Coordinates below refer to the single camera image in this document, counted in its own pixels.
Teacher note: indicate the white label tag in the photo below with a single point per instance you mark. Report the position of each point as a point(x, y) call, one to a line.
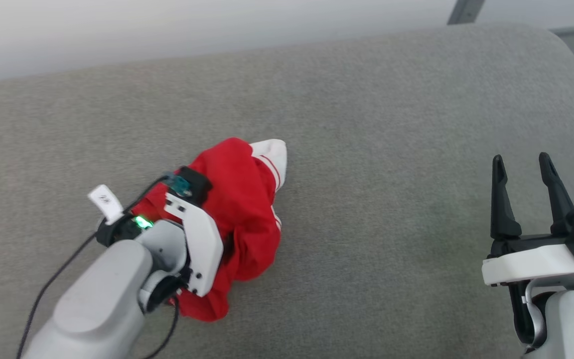
point(107, 202)

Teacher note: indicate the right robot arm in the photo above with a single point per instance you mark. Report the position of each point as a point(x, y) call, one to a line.
point(571, 319)

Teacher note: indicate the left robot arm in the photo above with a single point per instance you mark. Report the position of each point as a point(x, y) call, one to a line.
point(97, 299)

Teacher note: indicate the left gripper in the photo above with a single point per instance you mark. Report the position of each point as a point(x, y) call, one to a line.
point(202, 249)

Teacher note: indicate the grey fabric sofa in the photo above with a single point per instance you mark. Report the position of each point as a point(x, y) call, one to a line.
point(366, 199)

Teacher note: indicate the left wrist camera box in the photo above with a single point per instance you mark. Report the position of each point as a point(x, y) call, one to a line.
point(192, 184)

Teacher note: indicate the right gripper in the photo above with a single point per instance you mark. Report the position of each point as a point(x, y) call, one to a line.
point(531, 262)

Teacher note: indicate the red garment with white trim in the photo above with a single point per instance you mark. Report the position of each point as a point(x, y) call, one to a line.
point(239, 199)

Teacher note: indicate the grey metal pole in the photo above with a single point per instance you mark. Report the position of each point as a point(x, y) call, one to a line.
point(465, 11)

